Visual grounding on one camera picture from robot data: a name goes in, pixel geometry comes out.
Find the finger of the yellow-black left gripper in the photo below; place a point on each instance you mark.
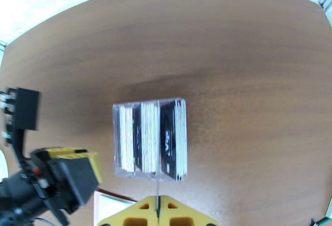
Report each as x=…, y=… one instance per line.
x=77, y=178
x=67, y=152

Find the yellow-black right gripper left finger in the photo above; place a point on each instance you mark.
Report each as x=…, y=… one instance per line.
x=129, y=211

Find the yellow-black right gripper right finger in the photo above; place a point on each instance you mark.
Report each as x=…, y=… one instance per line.
x=186, y=212

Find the translucent plastic case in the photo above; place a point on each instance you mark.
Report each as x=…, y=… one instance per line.
x=109, y=207

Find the thin plastic card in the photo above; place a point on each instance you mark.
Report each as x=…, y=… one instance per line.
x=157, y=189

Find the clear acrylic card stand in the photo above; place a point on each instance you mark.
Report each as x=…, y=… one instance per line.
x=116, y=155

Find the black VIP card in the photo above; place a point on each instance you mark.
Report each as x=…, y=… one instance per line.
x=168, y=129

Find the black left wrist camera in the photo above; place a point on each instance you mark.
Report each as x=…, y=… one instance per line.
x=26, y=108

